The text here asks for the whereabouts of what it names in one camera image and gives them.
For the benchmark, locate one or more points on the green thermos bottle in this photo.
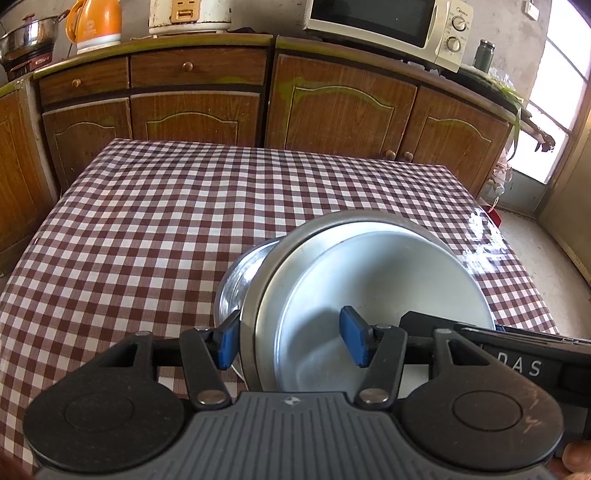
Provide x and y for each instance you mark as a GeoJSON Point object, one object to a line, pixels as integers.
{"type": "Point", "coordinates": [484, 57]}

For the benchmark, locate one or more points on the green onion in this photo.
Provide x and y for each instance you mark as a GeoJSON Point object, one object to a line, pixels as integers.
{"type": "Point", "coordinates": [505, 90]}

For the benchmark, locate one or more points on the wooden two-door cabinet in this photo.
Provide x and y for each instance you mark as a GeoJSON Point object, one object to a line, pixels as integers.
{"type": "Point", "coordinates": [337, 106]}

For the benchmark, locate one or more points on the wide arched cabinet door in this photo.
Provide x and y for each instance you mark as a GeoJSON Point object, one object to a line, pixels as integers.
{"type": "Point", "coordinates": [194, 117]}

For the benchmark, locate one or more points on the blue patterned white bowl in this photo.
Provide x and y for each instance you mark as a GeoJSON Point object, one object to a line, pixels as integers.
{"type": "Point", "coordinates": [369, 277]}

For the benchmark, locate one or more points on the black flat tray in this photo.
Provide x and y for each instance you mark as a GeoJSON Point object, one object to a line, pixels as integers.
{"type": "Point", "coordinates": [475, 76]}

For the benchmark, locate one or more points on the orange electric kettle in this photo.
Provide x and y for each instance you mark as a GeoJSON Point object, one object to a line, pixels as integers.
{"type": "Point", "coordinates": [94, 27]}

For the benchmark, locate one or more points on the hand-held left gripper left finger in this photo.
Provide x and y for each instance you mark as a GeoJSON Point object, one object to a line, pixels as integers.
{"type": "Point", "coordinates": [228, 344]}

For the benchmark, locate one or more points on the white rice cooker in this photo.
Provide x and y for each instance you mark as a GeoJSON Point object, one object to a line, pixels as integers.
{"type": "Point", "coordinates": [189, 18]}

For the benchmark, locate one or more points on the red bag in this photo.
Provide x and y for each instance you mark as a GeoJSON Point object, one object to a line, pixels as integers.
{"type": "Point", "coordinates": [493, 213]}

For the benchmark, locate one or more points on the steel bowl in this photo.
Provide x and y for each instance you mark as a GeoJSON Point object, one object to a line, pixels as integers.
{"type": "Point", "coordinates": [351, 220]}

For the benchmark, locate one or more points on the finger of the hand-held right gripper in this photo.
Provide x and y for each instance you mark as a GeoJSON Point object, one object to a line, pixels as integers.
{"type": "Point", "coordinates": [531, 333]}
{"type": "Point", "coordinates": [420, 325]}

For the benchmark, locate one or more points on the narrow arched cabinet door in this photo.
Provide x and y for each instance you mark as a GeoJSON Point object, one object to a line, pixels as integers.
{"type": "Point", "coordinates": [87, 138]}

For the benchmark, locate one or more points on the pink cloth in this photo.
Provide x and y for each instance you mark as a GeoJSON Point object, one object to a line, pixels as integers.
{"type": "Point", "coordinates": [502, 168]}

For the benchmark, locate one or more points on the glass panel door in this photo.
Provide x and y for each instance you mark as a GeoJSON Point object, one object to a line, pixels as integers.
{"type": "Point", "coordinates": [526, 194]}

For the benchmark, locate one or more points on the tall arched cabinet door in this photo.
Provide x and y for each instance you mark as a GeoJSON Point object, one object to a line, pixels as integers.
{"type": "Point", "coordinates": [337, 106]}
{"type": "Point", "coordinates": [452, 134]}

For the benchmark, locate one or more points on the beige door panel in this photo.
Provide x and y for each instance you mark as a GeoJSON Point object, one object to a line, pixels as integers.
{"type": "Point", "coordinates": [572, 207]}

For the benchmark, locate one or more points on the red white checkered tablecloth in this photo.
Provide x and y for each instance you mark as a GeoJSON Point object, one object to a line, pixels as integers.
{"type": "Point", "coordinates": [138, 230]}

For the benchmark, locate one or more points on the steel cooking pot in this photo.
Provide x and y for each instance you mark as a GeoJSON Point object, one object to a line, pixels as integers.
{"type": "Point", "coordinates": [27, 39]}

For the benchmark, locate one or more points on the clear plastic bag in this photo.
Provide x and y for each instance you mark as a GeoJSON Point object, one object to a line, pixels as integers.
{"type": "Point", "coordinates": [501, 76]}

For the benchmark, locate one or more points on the wide wooden drawer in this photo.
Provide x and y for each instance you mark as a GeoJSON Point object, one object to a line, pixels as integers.
{"type": "Point", "coordinates": [198, 67]}

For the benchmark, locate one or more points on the large dull steel plate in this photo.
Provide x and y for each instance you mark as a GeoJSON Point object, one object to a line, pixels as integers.
{"type": "Point", "coordinates": [235, 286]}

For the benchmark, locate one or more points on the narrow wooden drawer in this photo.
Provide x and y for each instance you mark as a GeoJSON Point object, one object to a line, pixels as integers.
{"type": "Point", "coordinates": [78, 83]}

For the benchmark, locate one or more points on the wooden corner cabinet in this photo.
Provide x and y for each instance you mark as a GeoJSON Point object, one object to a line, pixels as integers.
{"type": "Point", "coordinates": [23, 175]}

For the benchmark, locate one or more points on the cream microwave oven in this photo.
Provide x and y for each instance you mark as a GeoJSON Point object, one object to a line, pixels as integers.
{"type": "Point", "coordinates": [369, 18]}

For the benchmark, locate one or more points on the red black induction cooker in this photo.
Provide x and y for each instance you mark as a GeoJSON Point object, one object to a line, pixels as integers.
{"type": "Point", "coordinates": [27, 64]}

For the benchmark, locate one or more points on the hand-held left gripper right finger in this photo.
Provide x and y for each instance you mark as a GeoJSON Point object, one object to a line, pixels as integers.
{"type": "Point", "coordinates": [352, 337]}

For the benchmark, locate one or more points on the person's right hand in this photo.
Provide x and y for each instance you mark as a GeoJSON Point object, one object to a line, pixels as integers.
{"type": "Point", "coordinates": [579, 461]}

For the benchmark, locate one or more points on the white wall switch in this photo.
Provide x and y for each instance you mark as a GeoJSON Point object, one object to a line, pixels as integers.
{"type": "Point", "coordinates": [533, 10]}

